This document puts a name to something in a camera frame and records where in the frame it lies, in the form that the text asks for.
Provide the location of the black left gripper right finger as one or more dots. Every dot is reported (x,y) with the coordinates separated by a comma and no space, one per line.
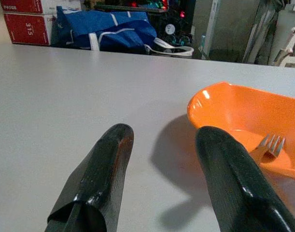
(234,188)

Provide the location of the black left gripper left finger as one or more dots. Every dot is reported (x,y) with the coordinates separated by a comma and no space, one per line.
(99,174)

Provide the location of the orange plastic plate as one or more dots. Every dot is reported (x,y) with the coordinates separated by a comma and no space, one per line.
(246,108)

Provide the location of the silver metal fork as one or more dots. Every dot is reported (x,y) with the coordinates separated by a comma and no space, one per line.
(272,142)

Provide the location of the blue fabric bag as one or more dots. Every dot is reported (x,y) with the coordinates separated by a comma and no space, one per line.
(128,33)

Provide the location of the red box printed 315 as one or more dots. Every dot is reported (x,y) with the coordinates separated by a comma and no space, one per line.
(24,29)

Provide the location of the grey white cabinet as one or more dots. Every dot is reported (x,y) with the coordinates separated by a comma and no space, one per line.
(224,24)

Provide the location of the dark shelf with coloured items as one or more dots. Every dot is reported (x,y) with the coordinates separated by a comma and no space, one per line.
(171,17)

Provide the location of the red and white cardboard box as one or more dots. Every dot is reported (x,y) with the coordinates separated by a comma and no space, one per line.
(21,6)

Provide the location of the white furniture frame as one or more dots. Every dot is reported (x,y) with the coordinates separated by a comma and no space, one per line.
(286,24)

